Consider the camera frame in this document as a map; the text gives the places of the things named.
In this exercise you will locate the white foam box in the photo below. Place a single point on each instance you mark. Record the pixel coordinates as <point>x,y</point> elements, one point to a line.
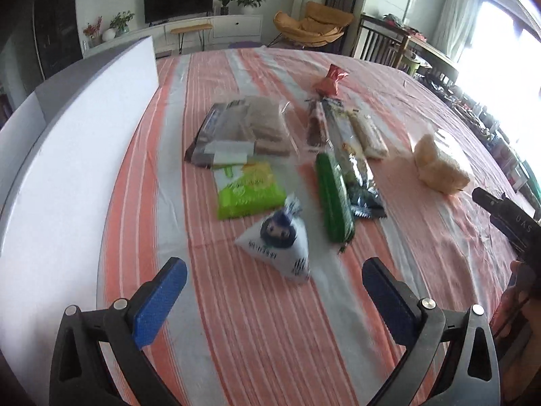
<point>60,154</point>

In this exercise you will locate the dark long seaweed packet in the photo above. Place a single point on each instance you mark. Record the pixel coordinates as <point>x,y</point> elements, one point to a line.
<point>364,196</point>

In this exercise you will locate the red flowers in vase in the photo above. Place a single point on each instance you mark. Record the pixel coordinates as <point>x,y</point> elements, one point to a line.
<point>92,32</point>

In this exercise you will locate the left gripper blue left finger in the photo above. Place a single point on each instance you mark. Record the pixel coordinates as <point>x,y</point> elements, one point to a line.
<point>79,374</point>

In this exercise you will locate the dark brown snack bar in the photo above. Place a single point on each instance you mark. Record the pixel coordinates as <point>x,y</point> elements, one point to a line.
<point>317,136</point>

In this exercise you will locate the beige long cake packet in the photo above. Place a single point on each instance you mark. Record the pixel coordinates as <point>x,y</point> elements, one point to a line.
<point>368,135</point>

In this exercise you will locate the white triangular snack packet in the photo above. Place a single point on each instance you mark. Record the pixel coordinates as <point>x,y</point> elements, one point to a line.
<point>280,240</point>

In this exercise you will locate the plant in white vase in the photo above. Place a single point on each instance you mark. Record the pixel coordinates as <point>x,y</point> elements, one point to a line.
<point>118,25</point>

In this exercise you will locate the clear bag brown biscuits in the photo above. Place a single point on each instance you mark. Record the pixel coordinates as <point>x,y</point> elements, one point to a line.
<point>242,130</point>

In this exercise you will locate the white tv cabinet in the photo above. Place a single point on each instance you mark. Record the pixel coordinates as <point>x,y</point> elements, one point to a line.
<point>194,34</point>

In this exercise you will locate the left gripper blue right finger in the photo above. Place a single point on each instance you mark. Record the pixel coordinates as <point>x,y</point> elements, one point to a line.
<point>469,374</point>

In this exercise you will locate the red snack packet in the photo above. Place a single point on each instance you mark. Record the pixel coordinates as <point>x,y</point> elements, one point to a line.
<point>328,86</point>

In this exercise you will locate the black television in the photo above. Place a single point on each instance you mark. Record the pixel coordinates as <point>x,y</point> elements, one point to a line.
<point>162,10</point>

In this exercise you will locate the person's right hand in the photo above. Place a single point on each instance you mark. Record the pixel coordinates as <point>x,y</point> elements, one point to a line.
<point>516,332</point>

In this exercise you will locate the dark wooden chair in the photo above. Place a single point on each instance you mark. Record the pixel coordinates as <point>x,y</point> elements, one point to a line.
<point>380,42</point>

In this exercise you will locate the green cracker packet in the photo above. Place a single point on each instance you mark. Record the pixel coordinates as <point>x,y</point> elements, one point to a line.
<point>245,190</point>

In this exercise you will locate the orange lounge chair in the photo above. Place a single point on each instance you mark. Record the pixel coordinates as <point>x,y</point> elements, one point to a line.
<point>321,25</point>

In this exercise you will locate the clear bag yellow cake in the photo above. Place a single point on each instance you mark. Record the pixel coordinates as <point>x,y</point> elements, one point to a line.
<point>441,163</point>

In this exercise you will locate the green long snack packet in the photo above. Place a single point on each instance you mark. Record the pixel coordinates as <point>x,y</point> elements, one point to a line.
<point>334,200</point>

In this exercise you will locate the striped orange grey tablecloth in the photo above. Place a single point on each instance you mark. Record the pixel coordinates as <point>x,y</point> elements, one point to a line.
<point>240,333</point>

